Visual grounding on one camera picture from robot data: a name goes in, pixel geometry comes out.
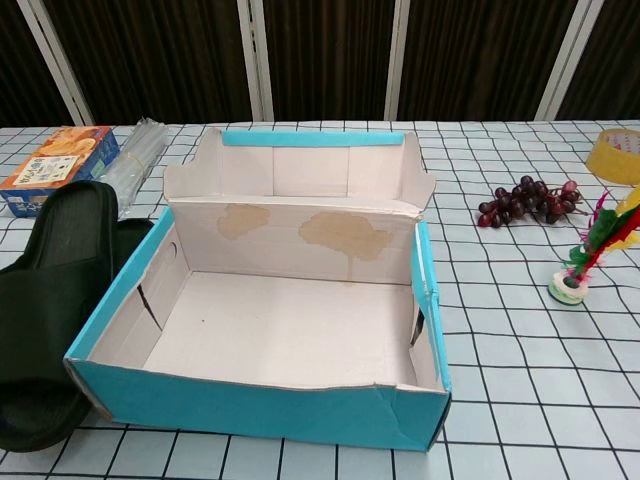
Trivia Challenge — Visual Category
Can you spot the dark pleated curtain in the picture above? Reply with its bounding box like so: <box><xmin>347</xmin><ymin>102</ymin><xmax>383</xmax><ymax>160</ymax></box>
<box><xmin>0</xmin><ymin>0</ymin><xmax>640</xmax><ymax>129</ymax></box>

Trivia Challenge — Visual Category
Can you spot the grid-patterned light blue tablecloth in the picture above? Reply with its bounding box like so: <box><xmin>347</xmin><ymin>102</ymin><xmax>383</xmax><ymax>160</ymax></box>
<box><xmin>0</xmin><ymin>118</ymin><xmax>640</xmax><ymax>480</ymax></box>

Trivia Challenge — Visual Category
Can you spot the clear plastic straw bundle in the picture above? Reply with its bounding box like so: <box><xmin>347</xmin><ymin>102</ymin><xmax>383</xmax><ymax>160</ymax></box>
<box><xmin>102</xmin><ymin>115</ymin><xmax>170</xmax><ymax>211</ymax></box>

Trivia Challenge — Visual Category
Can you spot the white metal frame post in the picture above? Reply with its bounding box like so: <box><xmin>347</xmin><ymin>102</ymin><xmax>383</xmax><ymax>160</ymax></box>
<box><xmin>383</xmin><ymin>0</ymin><xmax>420</xmax><ymax>122</ymax></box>
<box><xmin>236</xmin><ymin>0</ymin><xmax>276</xmax><ymax>123</ymax></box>
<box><xmin>536</xmin><ymin>0</ymin><xmax>595</xmax><ymax>122</ymax></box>
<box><xmin>14</xmin><ymin>0</ymin><xmax>96</xmax><ymax>126</ymax></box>

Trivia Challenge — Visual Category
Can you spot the dark purple grape bunch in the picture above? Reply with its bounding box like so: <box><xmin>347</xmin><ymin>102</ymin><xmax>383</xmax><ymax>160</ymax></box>
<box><xmin>477</xmin><ymin>174</ymin><xmax>590</xmax><ymax>229</ymax></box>

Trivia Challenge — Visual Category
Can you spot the colourful feather shuttlecock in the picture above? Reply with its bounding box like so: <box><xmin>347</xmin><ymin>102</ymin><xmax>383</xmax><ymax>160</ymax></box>
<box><xmin>548</xmin><ymin>184</ymin><xmax>640</xmax><ymax>306</ymax></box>

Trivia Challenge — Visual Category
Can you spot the light blue cardboard shoe box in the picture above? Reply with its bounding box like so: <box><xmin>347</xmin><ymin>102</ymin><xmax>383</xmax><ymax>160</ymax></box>
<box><xmin>63</xmin><ymin>126</ymin><xmax>453</xmax><ymax>451</ymax></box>

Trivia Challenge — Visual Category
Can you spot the orange blue biscuit box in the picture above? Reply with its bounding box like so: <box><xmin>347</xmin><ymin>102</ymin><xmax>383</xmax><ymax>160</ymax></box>
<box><xmin>0</xmin><ymin>125</ymin><xmax>121</xmax><ymax>218</ymax></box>

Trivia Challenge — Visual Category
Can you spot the yellow packing tape roll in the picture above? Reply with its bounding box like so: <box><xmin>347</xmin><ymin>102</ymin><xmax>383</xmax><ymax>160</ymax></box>
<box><xmin>585</xmin><ymin>127</ymin><xmax>640</xmax><ymax>186</ymax></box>

